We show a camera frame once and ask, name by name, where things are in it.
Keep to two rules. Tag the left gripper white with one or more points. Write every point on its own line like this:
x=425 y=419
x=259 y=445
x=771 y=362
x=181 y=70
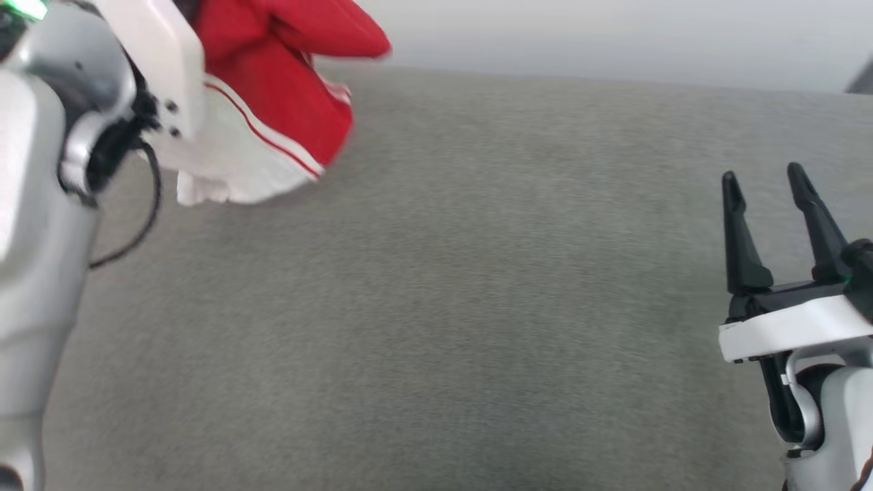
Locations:
x=160 y=48

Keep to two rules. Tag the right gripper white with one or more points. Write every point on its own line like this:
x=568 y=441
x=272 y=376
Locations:
x=791 y=327

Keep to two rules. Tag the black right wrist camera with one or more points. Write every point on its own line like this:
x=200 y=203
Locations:
x=861 y=279

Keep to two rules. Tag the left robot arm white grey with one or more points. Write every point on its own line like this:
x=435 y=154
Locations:
x=41 y=273

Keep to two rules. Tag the grey fabric sofa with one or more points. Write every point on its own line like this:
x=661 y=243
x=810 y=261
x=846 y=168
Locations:
x=436 y=307

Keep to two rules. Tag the red and white shorts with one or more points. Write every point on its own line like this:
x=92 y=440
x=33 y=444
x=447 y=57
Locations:
x=273 y=82

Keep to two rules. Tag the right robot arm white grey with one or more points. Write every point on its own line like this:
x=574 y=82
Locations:
x=839 y=423

